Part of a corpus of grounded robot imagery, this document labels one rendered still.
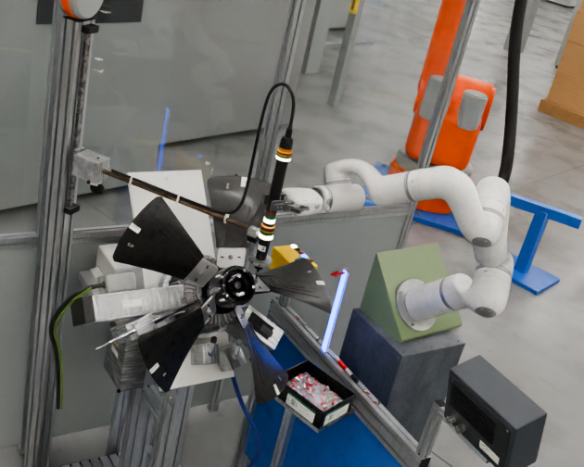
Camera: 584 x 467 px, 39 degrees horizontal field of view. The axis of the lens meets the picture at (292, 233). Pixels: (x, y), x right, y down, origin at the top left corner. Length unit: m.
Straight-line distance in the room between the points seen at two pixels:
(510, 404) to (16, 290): 1.74
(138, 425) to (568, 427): 2.37
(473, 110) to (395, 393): 3.51
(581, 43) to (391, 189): 8.06
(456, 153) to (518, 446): 4.21
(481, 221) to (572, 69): 8.09
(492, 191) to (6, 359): 1.86
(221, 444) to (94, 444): 0.54
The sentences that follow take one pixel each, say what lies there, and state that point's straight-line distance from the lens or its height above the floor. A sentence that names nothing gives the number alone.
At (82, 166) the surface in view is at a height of 1.36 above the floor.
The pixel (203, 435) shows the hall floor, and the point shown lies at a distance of 3.73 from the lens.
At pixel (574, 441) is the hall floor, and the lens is 4.50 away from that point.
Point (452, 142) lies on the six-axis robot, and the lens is 6.23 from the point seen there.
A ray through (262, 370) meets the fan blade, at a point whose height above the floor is 1.01.
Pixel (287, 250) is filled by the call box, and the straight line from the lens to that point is 2.98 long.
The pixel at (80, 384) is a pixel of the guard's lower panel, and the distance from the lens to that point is 3.43.
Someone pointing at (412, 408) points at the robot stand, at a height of 0.67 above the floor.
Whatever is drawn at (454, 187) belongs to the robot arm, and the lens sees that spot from 2.30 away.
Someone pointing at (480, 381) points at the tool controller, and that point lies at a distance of 2.28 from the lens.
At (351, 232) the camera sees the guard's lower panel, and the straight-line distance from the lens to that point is 3.67.
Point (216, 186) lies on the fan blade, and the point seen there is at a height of 1.40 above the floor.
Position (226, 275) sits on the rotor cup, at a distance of 2.40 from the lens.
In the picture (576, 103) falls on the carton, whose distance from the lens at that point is 10.34.
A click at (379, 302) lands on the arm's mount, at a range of 2.94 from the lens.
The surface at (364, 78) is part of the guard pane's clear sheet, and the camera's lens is 3.35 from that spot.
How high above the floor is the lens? 2.44
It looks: 26 degrees down
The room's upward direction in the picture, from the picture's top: 13 degrees clockwise
